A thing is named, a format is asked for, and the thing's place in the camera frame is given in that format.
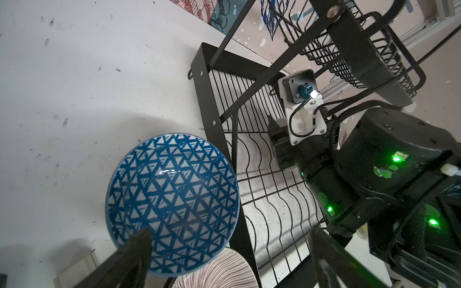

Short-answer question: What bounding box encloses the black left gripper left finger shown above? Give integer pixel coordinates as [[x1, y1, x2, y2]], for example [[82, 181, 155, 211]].
[[76, 228, 152, 288]]

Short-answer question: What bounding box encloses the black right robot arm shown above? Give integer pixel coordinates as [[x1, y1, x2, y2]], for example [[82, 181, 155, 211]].
[[268, 107, 461, 288]]

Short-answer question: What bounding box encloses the black wire dish rack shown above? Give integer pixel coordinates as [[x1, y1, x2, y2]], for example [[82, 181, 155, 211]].
[[184, 1, 433, 288]]

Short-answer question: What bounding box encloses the white rectangular block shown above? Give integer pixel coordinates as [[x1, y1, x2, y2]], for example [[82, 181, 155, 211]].
[[54, 251, 100, 288]]

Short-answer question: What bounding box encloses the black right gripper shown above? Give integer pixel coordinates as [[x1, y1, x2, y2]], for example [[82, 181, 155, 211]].
[[268, 115, 333, 171]]

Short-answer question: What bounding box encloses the pink ribbed bowl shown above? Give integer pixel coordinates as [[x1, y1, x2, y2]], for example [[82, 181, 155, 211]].
[[172, 248, 259, 288]]

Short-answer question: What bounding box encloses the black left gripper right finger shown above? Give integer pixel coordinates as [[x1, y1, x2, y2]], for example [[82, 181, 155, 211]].
[[309, 226, 386, 288]]

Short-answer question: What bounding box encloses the blue patterned bowl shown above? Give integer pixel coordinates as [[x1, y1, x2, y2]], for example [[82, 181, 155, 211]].
[[105, 133, 240, 277]]

